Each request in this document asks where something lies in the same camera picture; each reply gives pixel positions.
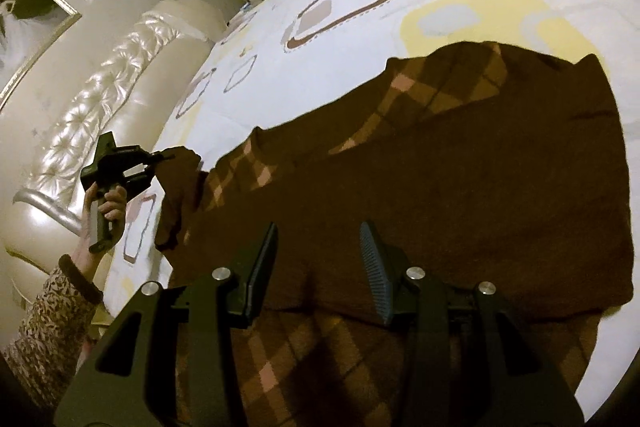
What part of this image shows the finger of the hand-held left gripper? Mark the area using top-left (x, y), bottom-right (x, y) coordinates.
top-left (145, 148), bottom-right (177, 168)

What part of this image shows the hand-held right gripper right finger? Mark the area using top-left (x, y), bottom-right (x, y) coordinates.
top-left (359, 221), bottom-right (586, 427)

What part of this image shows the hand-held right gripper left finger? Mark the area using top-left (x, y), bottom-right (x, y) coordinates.
top-left (54, 222), bottom-right (279, 427)

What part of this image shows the brown plaid garment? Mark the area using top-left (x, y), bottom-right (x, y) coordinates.
top-left (154, 41), bottom-right (632, 427)

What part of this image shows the person's left forearm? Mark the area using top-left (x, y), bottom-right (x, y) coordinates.
top-left (0, 254), bottom-right (104, 410)

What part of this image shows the person's left hand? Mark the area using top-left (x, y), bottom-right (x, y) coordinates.
top-left (75, 184), bottom-right (128, 269)

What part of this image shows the cream tufted headboard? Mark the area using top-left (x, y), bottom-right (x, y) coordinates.
top-left (0, 0), bottom-right (227, 310)

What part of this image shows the white patterned bed cover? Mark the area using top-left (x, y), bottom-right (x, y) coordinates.
top-left (97, 0), bottom-right (640, 427)

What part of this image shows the framed wall photo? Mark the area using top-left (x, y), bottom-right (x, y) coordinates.
top-left (0, 0), bottom-right (83, 112)

